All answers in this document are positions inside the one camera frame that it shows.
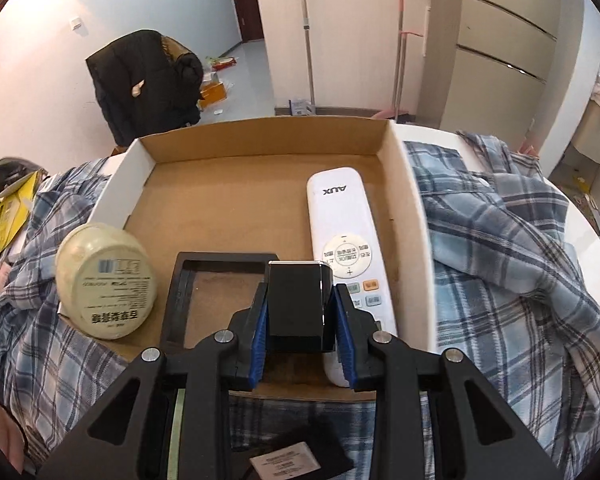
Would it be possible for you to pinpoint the dark brown door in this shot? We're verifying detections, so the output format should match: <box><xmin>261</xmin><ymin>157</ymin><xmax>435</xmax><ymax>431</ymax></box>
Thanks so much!
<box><xmin>226</xmin><ymin>0</ymin><xmax>266</xmax><ymax>43</ymax></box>

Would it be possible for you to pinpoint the cream round jar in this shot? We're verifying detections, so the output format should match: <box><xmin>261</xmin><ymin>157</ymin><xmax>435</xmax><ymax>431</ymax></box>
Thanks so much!
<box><xmin>55</xmin><ymin>223</ymin><xmax>158</xmax><ymax>342</ymax></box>

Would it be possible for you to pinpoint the beige refrigerator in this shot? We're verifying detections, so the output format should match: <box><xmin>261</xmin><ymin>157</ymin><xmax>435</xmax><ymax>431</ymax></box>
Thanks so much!
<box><xmin>437</xmin><ymin>0</ymin><xmax>563</xmax><ymax>131</ymax></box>

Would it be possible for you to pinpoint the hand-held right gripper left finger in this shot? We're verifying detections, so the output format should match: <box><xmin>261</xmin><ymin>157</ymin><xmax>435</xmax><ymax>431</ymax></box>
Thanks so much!
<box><xmin>37</xmin><ymin>282</ymin><xmax>271</xmax><ymax>480</ymax></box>

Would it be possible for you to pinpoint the black box with white label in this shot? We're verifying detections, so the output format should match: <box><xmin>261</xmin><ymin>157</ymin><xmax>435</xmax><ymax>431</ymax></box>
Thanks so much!
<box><xmin>232</xmin><ymin>414</ymin><xmax>356</xmax><ymax>480</ymax></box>

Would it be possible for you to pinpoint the pink broom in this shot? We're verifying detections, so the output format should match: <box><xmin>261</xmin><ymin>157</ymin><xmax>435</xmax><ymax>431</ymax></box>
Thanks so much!
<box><xmin>377</xmin><ymin>0</ymin><xmax>411</xmax><ymax>123</ymax></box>

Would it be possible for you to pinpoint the shallow cardboard box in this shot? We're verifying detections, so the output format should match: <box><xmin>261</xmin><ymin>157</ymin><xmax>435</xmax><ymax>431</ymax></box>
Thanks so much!
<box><xmin>87</xmin><ymin>116</ymin><xmax>438</xmax><ymax>403</ymax></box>

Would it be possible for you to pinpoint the glossy black box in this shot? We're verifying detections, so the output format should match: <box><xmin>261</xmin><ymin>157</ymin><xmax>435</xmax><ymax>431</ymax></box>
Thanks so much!
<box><xmin>264</xmin><ymin>260</ymin><xmax>333</xmax><ymax>353</ymax></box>

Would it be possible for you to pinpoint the beige vanity cabinet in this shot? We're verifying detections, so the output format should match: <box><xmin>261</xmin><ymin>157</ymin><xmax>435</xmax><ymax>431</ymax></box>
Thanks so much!
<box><xmin>560</xmin><ymin>95</ymin><xmax>600</xmax><ymax>171</ymax></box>

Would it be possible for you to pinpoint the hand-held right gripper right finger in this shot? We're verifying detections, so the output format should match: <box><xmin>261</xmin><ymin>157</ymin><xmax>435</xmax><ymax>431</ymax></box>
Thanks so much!
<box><xmin>332</xmin><ymin>284</ymin><xmax>563</xmax><ymax>480</ymax></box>

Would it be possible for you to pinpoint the orange floor box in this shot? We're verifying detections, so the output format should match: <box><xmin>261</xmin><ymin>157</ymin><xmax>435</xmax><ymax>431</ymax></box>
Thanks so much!
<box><xmin>200</xmin><ymin>82</ymin><xmax>229</xmax><ymax>107</ymax></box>

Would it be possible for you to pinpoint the grey handled mop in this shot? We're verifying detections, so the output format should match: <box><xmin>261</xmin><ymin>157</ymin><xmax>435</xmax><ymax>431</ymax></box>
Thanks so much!
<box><xmin>275</xmin><ymin>0</ymin><xmax>381</xmax><ymax>120</ymax></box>

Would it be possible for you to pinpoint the blue plaid cloth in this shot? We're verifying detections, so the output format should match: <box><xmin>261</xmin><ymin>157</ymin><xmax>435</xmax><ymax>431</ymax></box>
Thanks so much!
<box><xmin>0</xmin><ymin>130</ymin><xmax>588</xmax><ymax>480</ymax></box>

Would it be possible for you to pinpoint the white remote control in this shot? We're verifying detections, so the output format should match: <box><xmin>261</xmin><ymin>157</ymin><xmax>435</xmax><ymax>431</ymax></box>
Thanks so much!
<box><xmin>306</xmin><ymin>167</ymin><xmax>398</xmax><ymax>387</ymax></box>

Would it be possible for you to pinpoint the green card sleeve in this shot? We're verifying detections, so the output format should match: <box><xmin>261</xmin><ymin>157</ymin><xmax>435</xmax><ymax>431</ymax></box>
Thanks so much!
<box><xmin>172</xmin><ymin>389</ymin><xmax>187</xmax><ymax>480</ymax></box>

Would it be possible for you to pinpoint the yellow triangular item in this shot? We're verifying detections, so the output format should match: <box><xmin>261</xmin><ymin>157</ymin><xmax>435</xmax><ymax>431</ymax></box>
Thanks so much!
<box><xmin>0</xmin><ymin>170</ymin><xmax>46</xmax><ymax>256</ymax></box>

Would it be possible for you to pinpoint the black square frame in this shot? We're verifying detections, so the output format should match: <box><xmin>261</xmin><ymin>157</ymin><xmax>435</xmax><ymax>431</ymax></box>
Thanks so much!
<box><xmin>160</xmin><ymin>251</ymin><xmax>281</xmax><ymax>346</ymax></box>

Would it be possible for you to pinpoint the black jacket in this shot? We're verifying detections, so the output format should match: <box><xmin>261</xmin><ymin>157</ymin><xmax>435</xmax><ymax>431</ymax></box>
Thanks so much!
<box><xmin>86</xmin><ymin>30</ymin><xmax>204</xmax><ymax>146</ymax></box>

